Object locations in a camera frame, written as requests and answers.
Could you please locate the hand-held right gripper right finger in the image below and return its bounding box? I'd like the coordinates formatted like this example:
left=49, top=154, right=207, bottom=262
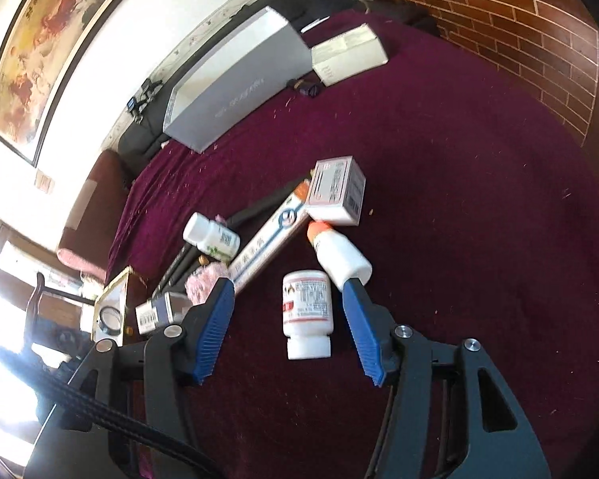
left=342, top=279, right=552, bottom=479

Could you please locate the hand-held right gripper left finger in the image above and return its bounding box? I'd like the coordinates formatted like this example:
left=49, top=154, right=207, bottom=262
left=22, top=277, right=236, bottom=479

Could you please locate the pink fluffy ball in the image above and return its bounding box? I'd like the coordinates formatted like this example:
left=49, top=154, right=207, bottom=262
left=184, top=262, right=230, bottom=305

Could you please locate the white pill bottle red label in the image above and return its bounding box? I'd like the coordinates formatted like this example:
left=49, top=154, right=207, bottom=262
left=281, top=269, right=336, bottom=361

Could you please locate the white bottle orange cap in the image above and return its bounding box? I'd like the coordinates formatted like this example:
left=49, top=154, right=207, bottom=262
left=307, top=220, right=373, bottom=291

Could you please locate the long silver carton red end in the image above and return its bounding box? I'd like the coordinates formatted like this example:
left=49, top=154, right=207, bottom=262
left=227, top=180, right=313, bottom=295

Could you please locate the gold-rimmed white tray box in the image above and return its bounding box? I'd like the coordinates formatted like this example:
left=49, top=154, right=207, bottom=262
left=91, top=265, right=148, bottom=347

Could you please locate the black stick gold band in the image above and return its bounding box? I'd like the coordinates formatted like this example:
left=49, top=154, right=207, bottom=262
left=152, top=174, right=313, bottom=300

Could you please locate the small silver medicine box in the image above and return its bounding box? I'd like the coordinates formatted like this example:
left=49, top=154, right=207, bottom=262
left=304, top=156, right=367, bottom=228

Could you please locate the blue barcode box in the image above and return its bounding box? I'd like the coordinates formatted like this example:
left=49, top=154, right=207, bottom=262
left=135, top=290, right=193, bottom=335

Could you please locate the white pill bottle green label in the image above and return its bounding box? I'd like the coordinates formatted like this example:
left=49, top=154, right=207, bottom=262
left=182, top=212, right=241, bottom=261

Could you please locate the black tape roll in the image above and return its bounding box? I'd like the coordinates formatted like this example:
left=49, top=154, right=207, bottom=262
left=99, top=305, right=123, bottom=335

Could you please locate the maroon upholstered chair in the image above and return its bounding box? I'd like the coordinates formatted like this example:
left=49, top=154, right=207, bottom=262
left=56, top=150, right=135, bottom=283

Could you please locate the dark wooden chair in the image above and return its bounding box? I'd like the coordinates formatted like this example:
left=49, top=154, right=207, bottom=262
left=22, top=272, right=98, bottom=360

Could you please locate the small black gadget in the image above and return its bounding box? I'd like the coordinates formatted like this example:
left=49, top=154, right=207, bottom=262
left=127, top=80, right=163, bottom=121

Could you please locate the large grey cardboard box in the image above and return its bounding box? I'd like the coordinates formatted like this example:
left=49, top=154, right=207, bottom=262
left=162, top=6, right=314, bottom=154

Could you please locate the small dark object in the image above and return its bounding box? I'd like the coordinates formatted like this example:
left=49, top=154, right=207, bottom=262
left=292, top=79, right=323, bottom=98

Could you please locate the white carton box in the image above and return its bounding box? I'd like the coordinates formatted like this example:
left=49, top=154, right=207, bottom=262
left=310, top=23, right=390, bottom=87

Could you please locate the framed painting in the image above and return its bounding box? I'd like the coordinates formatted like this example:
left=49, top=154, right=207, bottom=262
left=0, top=0, right=135, bottom=168

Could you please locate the black strap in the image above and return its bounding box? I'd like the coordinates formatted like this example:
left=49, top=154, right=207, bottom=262
left=0, top=334, right=225, bottom=479

